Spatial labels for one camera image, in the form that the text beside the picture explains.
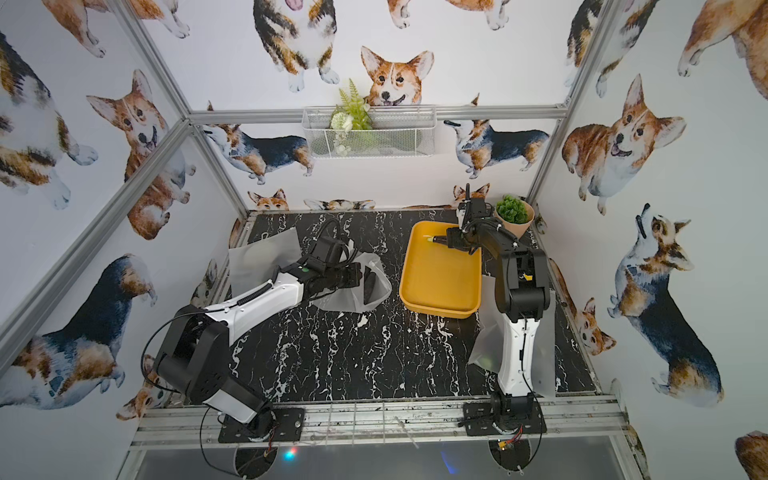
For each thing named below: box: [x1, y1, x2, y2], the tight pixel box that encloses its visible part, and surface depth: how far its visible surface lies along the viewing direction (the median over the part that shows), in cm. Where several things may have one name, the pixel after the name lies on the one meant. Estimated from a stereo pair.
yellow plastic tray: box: [399, 220, 482, 319], surface depth 102 cm
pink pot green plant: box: [495, 194, 535, 239], surface depth 108 cm
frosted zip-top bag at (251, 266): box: [228, 227, 302, 298], surface depth 108 cm
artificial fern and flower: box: [330, 78, 373, 155], surface depth 85 cm
